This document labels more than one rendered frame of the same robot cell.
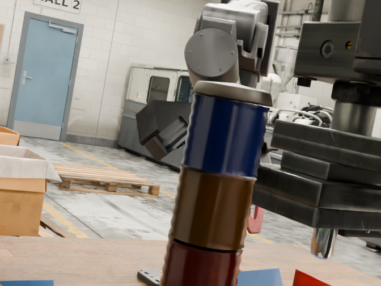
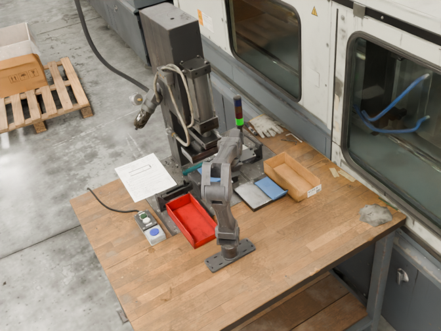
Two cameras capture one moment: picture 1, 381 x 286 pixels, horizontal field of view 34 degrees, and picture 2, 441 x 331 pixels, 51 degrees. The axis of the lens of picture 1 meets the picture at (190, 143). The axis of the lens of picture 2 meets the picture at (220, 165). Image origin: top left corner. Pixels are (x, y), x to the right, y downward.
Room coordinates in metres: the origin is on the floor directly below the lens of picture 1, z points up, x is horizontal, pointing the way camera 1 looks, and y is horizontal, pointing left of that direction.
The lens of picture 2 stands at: (2.16, 0.13, 2.30)
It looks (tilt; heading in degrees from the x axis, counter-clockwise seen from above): 39 degrees down; 188
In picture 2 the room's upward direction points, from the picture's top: 8 degrees counter-clockwise
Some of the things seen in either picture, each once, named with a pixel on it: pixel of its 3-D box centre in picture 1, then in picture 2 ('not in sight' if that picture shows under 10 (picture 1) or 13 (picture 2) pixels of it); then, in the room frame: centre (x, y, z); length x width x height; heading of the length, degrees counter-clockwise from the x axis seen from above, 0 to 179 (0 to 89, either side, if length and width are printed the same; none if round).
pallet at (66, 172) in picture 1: (95, 179); not in sight; (7.31, 1.03, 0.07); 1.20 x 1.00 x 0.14; 122
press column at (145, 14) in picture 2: not in sight; (174, 90); (0.35, -0.29, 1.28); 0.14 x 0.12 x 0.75; 124
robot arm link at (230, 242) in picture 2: not in sight; (227, 235); (0.98, -0.05, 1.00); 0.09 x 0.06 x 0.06; 81
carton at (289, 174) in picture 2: not in sight; (291, 176); (0.57, 0.21, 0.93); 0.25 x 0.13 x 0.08; 34
